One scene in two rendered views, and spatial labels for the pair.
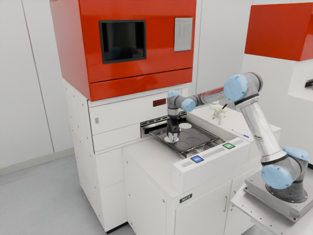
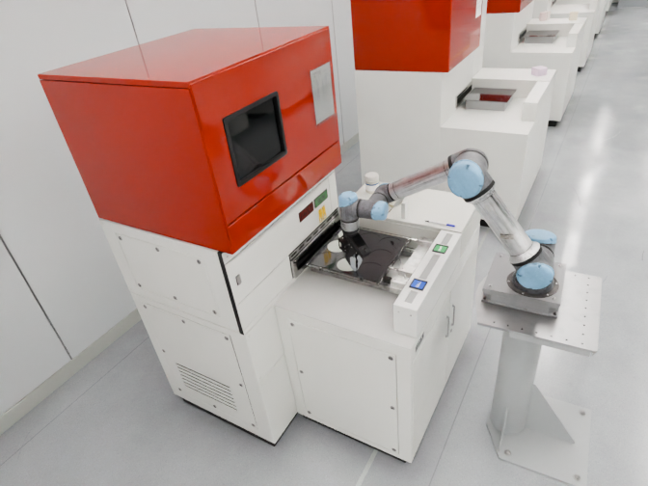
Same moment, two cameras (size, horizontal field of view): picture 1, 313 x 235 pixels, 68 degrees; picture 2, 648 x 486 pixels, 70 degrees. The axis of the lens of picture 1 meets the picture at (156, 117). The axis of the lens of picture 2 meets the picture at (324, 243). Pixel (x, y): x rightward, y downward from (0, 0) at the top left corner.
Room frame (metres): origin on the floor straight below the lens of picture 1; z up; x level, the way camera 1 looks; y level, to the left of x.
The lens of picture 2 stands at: (-0.05, 0.62, 2.11)
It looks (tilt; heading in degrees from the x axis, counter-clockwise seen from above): 33 degrees down; 337
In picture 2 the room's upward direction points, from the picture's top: 7 degrees counter-clockwise
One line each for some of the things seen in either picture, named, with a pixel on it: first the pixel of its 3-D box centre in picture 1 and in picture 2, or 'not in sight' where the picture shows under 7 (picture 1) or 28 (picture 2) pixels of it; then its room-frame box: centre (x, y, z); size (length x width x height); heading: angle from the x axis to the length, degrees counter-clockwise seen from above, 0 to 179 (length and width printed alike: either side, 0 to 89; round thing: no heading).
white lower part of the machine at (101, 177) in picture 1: (128, 162); (256, 321); (1.87, 0.27, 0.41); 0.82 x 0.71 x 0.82; 123
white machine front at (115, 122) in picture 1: (144, 115); (291, 240); (1.58, 0.09, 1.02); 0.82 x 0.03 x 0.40; 123
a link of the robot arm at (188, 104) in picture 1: (187, 103); (374, 207); (1.32, -0.19, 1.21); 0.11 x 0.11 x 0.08; 40
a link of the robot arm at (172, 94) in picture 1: (173, 99); (349, 206); (1.39, -0.11, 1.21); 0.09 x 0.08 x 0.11; 40
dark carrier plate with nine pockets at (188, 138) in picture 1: (183, 134); (358, 251); (1.50, -0.20, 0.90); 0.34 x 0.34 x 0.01; 33
